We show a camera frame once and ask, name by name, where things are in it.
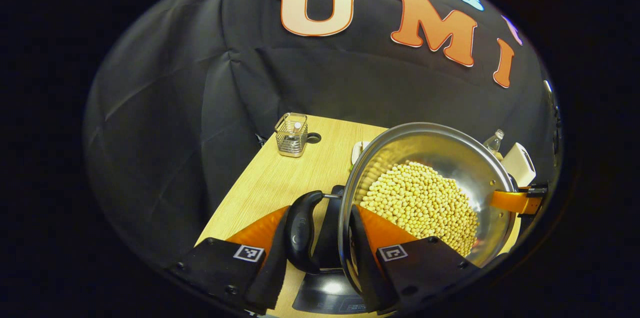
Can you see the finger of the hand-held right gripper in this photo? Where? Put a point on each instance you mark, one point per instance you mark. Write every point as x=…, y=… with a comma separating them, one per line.
x=515, y=202

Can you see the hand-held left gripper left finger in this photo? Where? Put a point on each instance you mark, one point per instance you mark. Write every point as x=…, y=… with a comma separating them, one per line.
x=272, y=264

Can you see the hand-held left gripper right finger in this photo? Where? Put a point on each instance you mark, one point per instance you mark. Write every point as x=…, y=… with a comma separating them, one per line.
x=365, y=263

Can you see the black induction cooktop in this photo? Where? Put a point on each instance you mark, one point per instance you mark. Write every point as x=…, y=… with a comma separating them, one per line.
x=325, y=298

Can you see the pile of soybeans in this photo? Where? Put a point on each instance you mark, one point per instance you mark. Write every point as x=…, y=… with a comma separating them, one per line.
x=420, y=203

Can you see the stainless steel pot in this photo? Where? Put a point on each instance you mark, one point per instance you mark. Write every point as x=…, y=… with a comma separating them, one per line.
x=440, y=145

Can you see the white rounded container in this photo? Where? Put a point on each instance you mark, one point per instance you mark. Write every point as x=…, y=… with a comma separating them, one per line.
x=520, y=165

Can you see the clear plastic water bottle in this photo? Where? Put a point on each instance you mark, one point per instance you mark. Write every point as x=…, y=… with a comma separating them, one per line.
x=494, y=142

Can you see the white plate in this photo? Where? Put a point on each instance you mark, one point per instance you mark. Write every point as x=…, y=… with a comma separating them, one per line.
x=357, y=151

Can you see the black round table grommet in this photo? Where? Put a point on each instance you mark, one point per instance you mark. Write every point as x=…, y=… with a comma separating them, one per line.
x=314, y=138

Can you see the small bottle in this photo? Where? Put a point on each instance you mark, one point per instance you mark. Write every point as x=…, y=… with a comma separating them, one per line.
x=297, y=126

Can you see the black backdrop cloth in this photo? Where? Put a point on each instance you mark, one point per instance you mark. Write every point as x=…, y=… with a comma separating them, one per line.
x=175, y=107

